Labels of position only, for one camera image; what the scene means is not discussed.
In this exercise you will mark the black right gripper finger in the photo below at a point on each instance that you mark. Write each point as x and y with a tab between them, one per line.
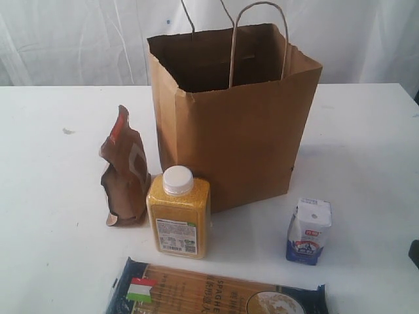
414	252

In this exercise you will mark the brown paper bag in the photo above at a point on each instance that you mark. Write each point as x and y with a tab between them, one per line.
231	105

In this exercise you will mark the yellow millet bottle white cap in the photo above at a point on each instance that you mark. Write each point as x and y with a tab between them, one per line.
179	211

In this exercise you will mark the small white blue milk carton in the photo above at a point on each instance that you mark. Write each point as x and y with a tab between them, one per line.
308	231

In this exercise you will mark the spaghetti packet dark blue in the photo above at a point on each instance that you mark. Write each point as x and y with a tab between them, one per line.
150	288

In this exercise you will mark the brown crumpled snack pouch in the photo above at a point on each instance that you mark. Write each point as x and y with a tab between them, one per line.
126	180

